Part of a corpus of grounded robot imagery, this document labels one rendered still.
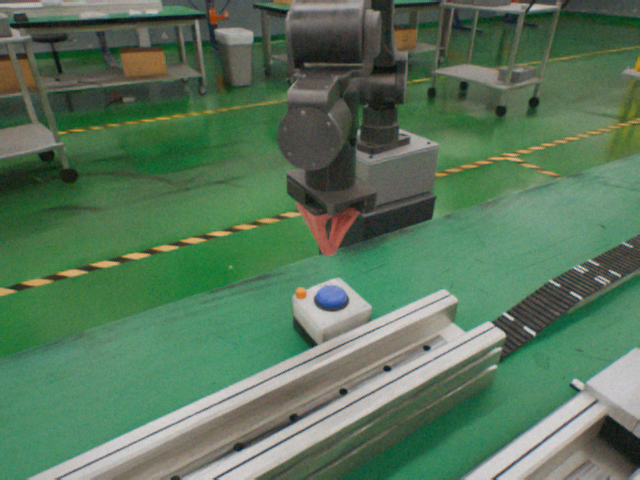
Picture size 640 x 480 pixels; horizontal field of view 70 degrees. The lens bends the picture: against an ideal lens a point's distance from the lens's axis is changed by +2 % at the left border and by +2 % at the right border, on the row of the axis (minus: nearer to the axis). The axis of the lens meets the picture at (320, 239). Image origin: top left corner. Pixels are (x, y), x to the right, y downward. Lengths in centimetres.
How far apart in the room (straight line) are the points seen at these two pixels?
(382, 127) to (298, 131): 58
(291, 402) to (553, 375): 34
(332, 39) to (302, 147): 10
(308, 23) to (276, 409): 38
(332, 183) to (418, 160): 54
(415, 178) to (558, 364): 51
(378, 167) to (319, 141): 55
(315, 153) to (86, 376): 42
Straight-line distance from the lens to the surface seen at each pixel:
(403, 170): 99
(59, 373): 69
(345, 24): 44
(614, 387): 54
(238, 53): 540
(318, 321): 58
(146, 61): 516
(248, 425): 50
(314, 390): 52
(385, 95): 93
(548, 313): 72
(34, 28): 485
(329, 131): 39
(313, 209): 50
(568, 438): 50
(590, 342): 74
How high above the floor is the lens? 123
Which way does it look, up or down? 32 degrees down
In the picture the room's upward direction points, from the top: straight up
